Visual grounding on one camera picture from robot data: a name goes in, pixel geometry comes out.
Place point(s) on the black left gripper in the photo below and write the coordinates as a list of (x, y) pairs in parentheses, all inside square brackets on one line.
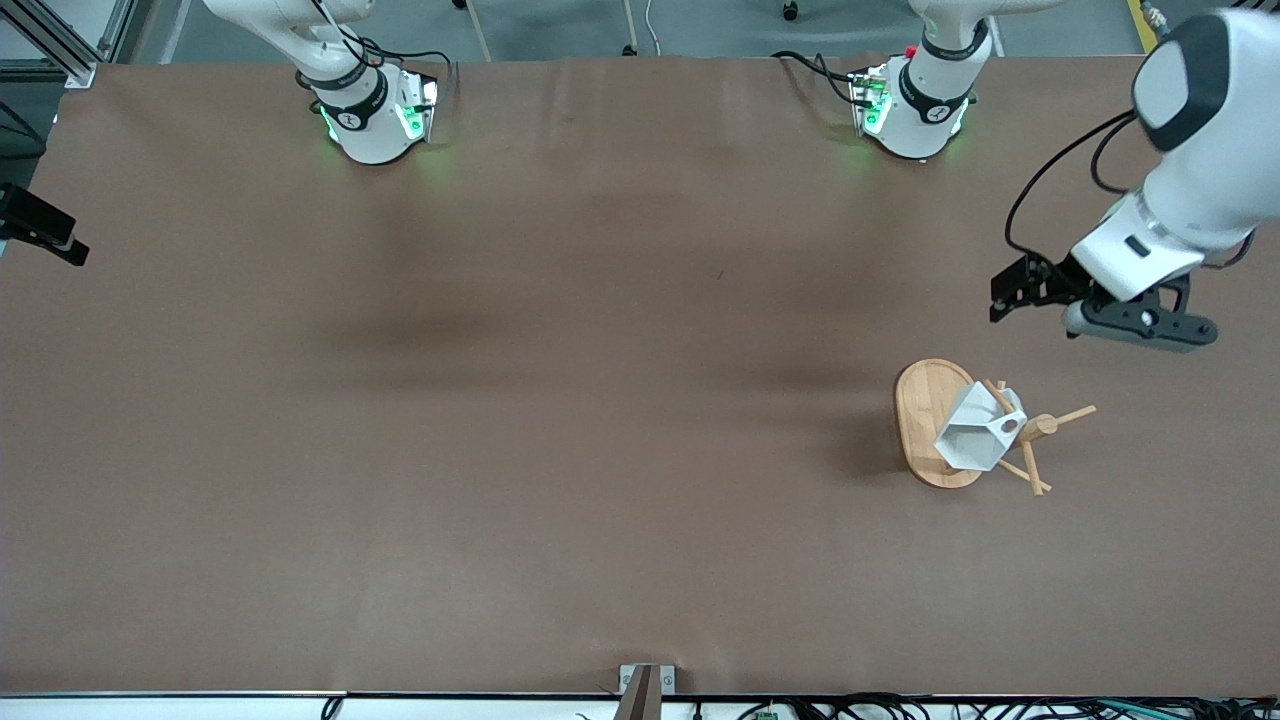
[(1062, 276)]

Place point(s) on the large table cover sheet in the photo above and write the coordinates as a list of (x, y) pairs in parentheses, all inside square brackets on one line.
[(640, 480)]

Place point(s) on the white table edge rail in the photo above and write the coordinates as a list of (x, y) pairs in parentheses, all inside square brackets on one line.
[(200, 708)]

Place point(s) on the wooden cup rack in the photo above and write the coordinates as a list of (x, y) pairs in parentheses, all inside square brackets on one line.
[(925, 410)]

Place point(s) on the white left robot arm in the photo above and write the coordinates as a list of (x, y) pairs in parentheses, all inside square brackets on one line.
[(1200, 180)]

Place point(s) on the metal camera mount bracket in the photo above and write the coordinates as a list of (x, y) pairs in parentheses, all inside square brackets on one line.
[(646, 690)]

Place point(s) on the white faceted cup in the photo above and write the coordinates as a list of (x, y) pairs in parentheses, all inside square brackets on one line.
[(975, 440)]

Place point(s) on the black chair caster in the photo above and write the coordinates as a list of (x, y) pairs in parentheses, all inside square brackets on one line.
[(791, 10)]

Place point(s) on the thin metal leg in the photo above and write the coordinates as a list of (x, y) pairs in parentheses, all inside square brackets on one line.
[(480, 35), (631, 30)]

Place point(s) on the aluminium frame post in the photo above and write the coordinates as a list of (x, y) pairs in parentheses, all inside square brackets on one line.
[(78, 70)]

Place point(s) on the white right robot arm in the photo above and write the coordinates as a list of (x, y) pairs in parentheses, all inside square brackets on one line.
[(365, 115)]

